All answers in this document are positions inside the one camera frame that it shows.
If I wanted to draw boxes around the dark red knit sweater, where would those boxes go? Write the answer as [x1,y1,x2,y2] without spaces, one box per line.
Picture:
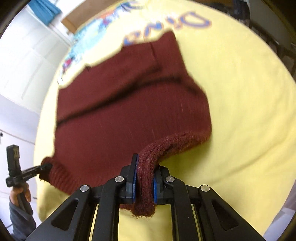
[40,31,212,217]

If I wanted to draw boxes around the grey green chair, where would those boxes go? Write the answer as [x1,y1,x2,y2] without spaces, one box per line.
[233,1,295,77]

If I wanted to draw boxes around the dark blue sleeve forearm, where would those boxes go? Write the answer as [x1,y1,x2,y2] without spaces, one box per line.
[9,201,37,241]

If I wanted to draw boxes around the wooden headboard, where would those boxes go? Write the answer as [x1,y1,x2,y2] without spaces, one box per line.
[61,1,125,34]

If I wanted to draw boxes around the white wardrobe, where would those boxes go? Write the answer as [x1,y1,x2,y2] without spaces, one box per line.
[1,7,70,165]

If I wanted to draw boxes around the teal curtain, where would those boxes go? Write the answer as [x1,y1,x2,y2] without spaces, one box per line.
[28,0,62,26]

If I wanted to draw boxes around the person left hand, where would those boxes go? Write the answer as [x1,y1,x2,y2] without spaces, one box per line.
[10,183,32,207]

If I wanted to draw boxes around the yellow dino print bedsheet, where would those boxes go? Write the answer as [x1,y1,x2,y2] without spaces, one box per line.
[34,1,295,240]

